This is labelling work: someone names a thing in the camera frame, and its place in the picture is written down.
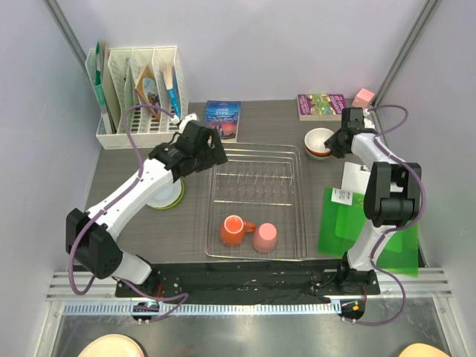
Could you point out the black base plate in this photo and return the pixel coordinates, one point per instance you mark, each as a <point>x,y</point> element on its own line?
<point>315,278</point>

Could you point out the pink plastic cup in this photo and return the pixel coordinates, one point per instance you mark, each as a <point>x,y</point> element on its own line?
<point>265,238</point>

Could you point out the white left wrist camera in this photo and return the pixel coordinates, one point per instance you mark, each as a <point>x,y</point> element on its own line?
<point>181,123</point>

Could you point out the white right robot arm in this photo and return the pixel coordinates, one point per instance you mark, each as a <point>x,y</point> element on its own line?
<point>394,199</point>

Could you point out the green plastic folder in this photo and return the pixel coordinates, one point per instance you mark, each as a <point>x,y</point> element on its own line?
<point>341,225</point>

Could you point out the white file organizer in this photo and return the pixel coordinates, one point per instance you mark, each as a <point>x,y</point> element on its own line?
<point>119,81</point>

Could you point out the Jane Eyre book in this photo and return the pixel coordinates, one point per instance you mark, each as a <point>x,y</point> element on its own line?
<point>224,117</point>

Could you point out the mint green bowl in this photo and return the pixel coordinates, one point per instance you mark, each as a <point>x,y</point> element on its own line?
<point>318,157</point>

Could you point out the white clipboard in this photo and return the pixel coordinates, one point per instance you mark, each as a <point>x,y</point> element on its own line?
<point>355,178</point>

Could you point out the orange mug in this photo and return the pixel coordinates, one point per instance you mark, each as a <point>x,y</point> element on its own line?
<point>234,229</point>

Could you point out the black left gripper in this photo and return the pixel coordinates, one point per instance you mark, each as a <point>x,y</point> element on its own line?
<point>215,156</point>

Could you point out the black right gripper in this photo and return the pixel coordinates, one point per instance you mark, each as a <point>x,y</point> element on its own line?
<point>331,144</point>

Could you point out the blue spine book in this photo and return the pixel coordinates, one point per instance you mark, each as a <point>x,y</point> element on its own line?
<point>170,85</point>

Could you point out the teal folder in organizer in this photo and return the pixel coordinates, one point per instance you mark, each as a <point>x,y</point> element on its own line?
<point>98,85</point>

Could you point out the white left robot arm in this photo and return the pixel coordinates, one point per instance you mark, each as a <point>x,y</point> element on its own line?
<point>91,236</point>

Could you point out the colourful children's book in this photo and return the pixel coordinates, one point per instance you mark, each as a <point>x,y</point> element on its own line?
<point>147,90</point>

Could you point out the pink cube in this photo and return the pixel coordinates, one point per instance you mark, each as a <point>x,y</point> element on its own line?
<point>363,98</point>

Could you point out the purple puzzle book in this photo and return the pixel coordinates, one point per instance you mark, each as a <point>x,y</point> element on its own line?
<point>320,107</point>

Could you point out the lime green plate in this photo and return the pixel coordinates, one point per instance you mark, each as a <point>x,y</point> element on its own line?
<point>180,195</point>

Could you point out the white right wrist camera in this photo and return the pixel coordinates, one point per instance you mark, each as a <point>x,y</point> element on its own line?
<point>368,119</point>

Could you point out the light blue plate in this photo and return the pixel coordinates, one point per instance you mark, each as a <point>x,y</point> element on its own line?
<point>167,195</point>

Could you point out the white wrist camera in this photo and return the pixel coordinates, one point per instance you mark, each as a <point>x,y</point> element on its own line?
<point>181,123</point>
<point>368,119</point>

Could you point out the metal wire dish rack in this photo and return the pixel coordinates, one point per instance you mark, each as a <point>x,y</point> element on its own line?
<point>261,184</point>

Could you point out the white orange bowl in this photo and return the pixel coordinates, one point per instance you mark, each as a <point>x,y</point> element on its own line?
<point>314,141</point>

